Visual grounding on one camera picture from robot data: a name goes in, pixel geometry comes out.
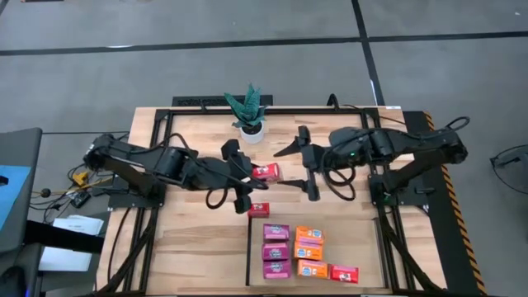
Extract green snake plant white pot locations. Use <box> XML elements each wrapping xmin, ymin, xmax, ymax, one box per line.
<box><xmin>224</xmin><ymin>83</ymin><xmax>269</xmax><ymax>145</ymax></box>

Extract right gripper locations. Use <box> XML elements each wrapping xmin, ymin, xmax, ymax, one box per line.
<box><xmin>273</xmin><ymin>125</ymin><xmax>333</xmax><ymax>202</ymax></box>

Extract grey cabinet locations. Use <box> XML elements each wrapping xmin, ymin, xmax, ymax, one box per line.
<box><xmin>0</xmin><ymin>127</ymin><xmax>44</xmax><ymax>255</ymax></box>

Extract blue sheet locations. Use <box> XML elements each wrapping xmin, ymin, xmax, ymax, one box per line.
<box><xmin>0</xmin><ymin>164</ymin><xmax>33</xmax><ymax>232</ymax></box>

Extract pink Raisin Bran box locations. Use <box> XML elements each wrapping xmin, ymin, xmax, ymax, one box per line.
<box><xmin>262</xmin><ymin>259</ymin><xmax>292</xmax><ymax>280</ymax></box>
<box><xmin>262</xmin><ymin>223</ymin><xmax>291</xmax><ymax>243</ymax></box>
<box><xmin>261</xmin><ymin>242</ymin><xmax>290</xmax><ymax>262</ymax></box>

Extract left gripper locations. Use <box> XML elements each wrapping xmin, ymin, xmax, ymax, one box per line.
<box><xmin>221</xmin><ymin>139</ymin><xmax>270</xmax><ymax>215</ymax></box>

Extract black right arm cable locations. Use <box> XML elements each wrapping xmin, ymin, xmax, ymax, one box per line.
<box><xmin>321</xmin><ymin>164</ymin><xmax>358</xmax><ymax>202</ymax></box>

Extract black bar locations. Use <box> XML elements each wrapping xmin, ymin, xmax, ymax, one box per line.
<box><xmin>24</xmin><ymin>220</ymin><xmax>105</xmax><ymax>253</ymax></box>

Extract white paper sheets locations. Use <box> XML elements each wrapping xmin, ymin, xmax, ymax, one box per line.
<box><xmin>39</xmin><ymin>214</ymin><xmax>105</xmax><ymax>272</ymax></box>

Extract black mat yellow striped edge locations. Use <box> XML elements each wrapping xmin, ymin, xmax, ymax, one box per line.
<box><xmin>402</xmin><ymin>110</ymin><xmax>488</xmax><ymax>296</ymax></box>

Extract black cable bundle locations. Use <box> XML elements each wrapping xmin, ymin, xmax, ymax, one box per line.
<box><xmin>377</xmin><ymin>205</ymin><xmax>445</xmax><ymax>295</ymax></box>
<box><xmin>94</xmin><ymin>205</ymin><xmax>160</xmax><ymax>295</ymax></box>

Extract orange Mini Wheats box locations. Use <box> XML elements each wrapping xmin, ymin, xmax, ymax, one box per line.
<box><xmin>295</xmin><ymin>224</ymin><xmax>326</xmax><ymax>244</ymax></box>
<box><xmin>295</xmin><ymin>258</ymin><xmax>330</xmax><ymax>280</ymax></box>
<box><xmin>293</xmin><ymin>241</ymin><xmax>324</xmax><ymax>262</ymax></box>

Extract red Froot Loops box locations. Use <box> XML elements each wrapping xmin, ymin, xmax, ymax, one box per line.
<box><xmin>328</xmin><ymin>263</ymin><xmax>360</xmax><ymax>285</ymax></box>
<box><xmin>251</xmin><ymin>163</ymin><xmax>281</xmax><ymax>183</ymax></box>
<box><xmin>246</xmin><ymin>201</ymin><xmax>271</xmax><ymax>219</ymax></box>

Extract black aluminium table frame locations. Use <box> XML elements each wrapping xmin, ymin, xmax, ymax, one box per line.
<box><xmin>94</xmin><ymin>107</ymin><xmax>449</xmax><ymax>296</ymax></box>

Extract thin black cable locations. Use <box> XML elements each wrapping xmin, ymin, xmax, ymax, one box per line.
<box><xmin>340</xmin><ymin>103</ymin><xmax>408</xmax><ymax>127</ymax></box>

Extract yellow cable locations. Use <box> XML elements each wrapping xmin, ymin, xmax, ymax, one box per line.
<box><xmin>72</xmin><ymin>167</ymin><xmax>112</xmax><ymax>189</ymax></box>

